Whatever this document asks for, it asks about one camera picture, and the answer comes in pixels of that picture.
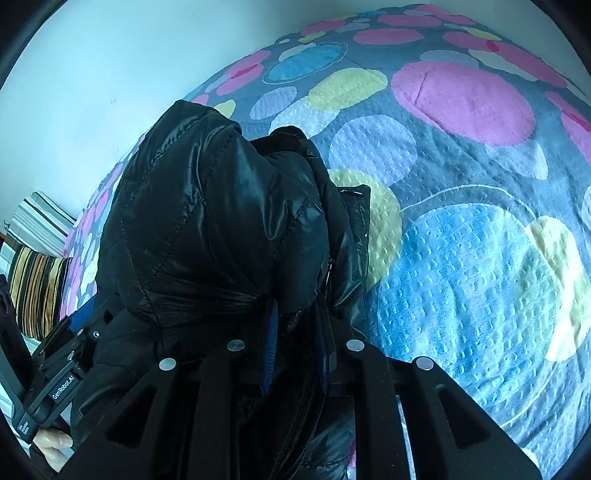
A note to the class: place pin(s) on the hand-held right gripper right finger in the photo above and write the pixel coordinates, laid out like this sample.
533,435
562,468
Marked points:
328,355

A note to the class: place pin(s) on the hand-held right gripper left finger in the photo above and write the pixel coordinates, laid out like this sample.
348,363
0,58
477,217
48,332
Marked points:
269,355

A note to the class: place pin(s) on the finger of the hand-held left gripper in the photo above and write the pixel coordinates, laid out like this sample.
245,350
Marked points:
81,315

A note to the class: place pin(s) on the black puffer jacket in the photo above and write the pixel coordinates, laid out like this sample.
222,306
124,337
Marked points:
221,240

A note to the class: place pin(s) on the person's left hand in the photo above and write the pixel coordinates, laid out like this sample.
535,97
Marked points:
54,446

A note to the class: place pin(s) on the yellow black striped pillow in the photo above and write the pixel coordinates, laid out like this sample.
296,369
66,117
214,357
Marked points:
39,288

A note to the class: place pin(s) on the dark object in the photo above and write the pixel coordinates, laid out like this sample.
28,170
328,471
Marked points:
11,341

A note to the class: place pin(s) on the grey white striped pillow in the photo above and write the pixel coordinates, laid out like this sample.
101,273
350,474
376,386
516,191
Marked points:
41,221

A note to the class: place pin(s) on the floral quilted blanket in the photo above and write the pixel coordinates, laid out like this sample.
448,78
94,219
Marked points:
461,194

